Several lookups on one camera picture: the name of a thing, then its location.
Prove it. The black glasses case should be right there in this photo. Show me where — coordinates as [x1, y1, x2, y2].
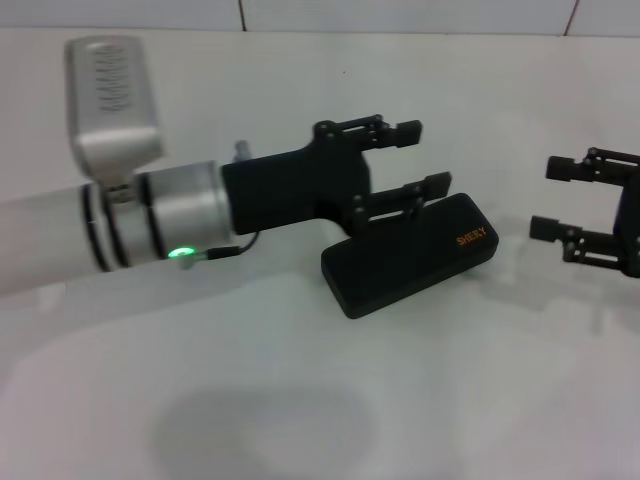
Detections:
[319, 192, 502, 320]

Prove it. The thin black left gripper cable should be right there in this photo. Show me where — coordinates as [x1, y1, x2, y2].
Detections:
[178, 231, 262, 272]

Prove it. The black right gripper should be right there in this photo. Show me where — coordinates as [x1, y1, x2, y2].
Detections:
[529, 147, 640, 280]

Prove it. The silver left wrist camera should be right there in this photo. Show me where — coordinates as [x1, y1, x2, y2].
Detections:
[62, 36, 166, 205]

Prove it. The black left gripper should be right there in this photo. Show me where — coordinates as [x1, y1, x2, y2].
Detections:
[221, 114, 454, 236]

